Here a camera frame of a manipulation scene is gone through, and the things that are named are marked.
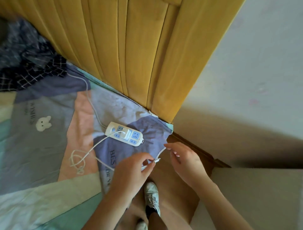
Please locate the person's right forearm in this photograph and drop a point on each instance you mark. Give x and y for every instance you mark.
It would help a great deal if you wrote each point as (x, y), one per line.
(220, 208)

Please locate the white power strip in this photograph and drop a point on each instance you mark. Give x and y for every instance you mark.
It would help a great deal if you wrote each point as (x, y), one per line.
(137, 138)

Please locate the black right sock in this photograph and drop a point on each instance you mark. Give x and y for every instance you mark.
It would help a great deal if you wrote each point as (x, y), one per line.
(149, 212)

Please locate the white desk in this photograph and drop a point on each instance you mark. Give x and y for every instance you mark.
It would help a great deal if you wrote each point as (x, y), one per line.
(255, 199)

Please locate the white right shoe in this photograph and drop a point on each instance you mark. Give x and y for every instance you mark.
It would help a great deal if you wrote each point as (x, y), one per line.
(151, 194)

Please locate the person's right hand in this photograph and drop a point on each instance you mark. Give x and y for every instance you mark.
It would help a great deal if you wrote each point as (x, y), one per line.
(189, 165)

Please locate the white shoe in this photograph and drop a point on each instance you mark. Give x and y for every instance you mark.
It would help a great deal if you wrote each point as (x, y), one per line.
(151, 194)
(141, 225)

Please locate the dark checked cloth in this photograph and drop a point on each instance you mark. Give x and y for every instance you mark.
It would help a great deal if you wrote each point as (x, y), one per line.
(23, 64)

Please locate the person's left hand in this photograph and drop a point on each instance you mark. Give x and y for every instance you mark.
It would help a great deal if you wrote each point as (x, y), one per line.
(130, 175)

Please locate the yellow padded headboard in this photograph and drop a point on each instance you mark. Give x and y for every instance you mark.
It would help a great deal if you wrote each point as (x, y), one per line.
(132, 47)

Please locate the white left shoe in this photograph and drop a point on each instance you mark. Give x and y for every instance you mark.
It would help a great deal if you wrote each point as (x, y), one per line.
(141, 225)

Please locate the patchwork bed sheet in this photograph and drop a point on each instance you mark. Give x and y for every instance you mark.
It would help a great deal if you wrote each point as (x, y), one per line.
(42, 147)

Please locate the brown baseboard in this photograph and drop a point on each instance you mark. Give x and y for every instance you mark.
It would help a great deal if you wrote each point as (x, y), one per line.
(201, 151)

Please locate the white charger adapter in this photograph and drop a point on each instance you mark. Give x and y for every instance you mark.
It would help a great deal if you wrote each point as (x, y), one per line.
(123, 134)

